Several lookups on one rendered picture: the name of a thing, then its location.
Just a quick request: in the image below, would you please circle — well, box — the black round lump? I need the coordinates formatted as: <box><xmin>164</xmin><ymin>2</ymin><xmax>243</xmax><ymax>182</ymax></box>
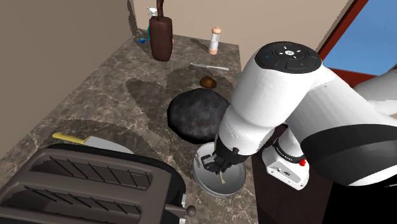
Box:
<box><xmin>167</xmin><ymin>88</ymin><xmax>232</xmax><ymax>145</ymax></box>

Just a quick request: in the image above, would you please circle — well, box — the dark robot stand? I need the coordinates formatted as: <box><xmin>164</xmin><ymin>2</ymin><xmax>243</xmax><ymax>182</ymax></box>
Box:
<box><xmin>250</xmin><ymin>123</ymin><xmax>397</xmax><ymax>224</ymax></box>

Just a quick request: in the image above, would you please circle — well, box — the brown potato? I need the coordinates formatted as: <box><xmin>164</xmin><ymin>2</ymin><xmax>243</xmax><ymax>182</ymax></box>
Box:
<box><xmin>199</xmin><ymin>76</ymin><xmax>218</xmax><ymax>90</ymax></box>

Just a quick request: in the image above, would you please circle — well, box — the silver knife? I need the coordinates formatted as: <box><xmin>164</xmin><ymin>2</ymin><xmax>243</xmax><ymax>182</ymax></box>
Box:
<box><xmin>190</xmin><ymin>62</ymin><xmax>230</xmax><ymax>72</ymax></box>

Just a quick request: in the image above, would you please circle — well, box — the white and tan pepper mill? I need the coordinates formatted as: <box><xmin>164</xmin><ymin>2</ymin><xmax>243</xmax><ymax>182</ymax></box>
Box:
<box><xmin>207</xmin><ymin>26</ymin><xmax>223</xmax><ymax>56</ymax></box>

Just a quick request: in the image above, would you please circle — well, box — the tall dark brown container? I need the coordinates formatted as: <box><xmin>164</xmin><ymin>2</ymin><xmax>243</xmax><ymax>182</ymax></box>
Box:
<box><xmin>148</xmin><ymin>0</ymin><xmax>174</xmax><ymax>62</ymax></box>

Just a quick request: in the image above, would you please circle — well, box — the dark brown toaster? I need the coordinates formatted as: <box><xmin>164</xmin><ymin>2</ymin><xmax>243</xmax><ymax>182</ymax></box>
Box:
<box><xmin>0</xmin><ymin>143</ymin><xmax>198</xmax><ymax>224</ymax></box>

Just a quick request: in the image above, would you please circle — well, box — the red framed window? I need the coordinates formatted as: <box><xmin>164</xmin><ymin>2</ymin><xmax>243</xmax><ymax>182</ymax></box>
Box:
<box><xmin>316</xmin><ymin>0</ymin><xmax>397</xmax><ymax>89</ymax></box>

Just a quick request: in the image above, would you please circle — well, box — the yellow handled knife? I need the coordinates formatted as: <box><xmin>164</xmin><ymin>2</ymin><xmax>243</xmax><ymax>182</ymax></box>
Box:
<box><xmin>52</xmin><ymin>131</ymin><xmax>134</xmax><ymax>155</ymax></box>

